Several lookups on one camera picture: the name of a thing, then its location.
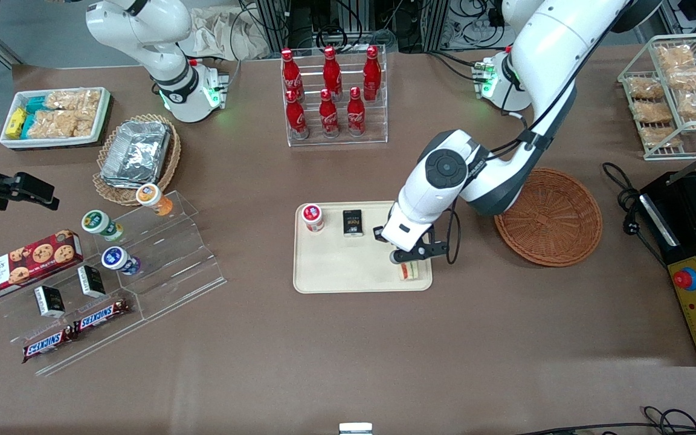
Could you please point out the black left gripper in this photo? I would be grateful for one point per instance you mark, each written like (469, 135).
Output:
(379, 237)

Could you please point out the triangular white bread sandwich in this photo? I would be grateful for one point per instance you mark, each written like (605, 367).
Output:
(409, 273)

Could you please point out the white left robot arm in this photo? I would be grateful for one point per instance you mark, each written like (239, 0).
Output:
(553, 54)

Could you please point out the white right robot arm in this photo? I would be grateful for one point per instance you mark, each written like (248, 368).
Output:
(167, 60)

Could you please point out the beige plastic serving tray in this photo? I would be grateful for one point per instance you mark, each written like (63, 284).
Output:
(348, 266)

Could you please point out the light tan wicker basket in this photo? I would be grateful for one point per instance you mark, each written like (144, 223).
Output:
(171, 158)

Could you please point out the brown round wicker basket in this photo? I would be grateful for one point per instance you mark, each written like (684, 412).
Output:
(547, 217)

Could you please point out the small black snack box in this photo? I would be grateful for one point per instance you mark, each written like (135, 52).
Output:
(49, 301)
(353, 222)
(91, 281)

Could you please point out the white rectangular snack bin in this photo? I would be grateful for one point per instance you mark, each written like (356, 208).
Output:
(58, 143)

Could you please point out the teal snack pack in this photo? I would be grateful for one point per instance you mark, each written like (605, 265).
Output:
(28, 125)
(38, 104)

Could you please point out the red lid yogurt cup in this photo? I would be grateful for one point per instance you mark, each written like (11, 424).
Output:
(313, 217)

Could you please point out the yellow snack pack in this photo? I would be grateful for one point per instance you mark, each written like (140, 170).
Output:
(16, 124)

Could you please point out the green lid drink cup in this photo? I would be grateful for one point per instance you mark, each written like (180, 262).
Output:
(97, 222)

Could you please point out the clear bagged rice cracker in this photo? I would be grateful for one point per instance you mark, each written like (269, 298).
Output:
(76, 99)
(61, 124)

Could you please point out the red Walkers cookie box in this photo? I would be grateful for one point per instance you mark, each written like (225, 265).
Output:
(22, 266)

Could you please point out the clear acrylic bottle rack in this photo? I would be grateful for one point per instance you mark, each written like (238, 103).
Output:
(336, 142)

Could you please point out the blue lid drink cup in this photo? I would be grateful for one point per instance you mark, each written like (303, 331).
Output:
(115, 258)

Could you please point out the stacked aluminium foil containers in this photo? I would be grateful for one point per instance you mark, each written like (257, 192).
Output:
(136, 154)

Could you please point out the orange lid drink cup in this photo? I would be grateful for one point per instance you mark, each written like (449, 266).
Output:
(150, 196)

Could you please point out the red cola bottle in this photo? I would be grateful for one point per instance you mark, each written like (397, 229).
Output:
(331, 72)
(328, 116)
(296, 118)
(291, 75)
(372, 72)
(356, 115)

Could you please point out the Snickers chocolate bar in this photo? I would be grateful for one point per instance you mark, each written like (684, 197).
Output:
(49, 344)
(100, 316)

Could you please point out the clear acrylic stepped display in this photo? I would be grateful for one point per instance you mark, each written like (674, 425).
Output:
(185, 266)

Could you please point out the crumpled beige paper bag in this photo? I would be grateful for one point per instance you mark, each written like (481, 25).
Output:
(221, 33)

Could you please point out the black tabletop appliance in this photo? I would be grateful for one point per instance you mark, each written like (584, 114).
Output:
(689, 208)

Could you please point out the black equipment rack frame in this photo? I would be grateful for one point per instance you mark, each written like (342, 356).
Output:
(348, 21)

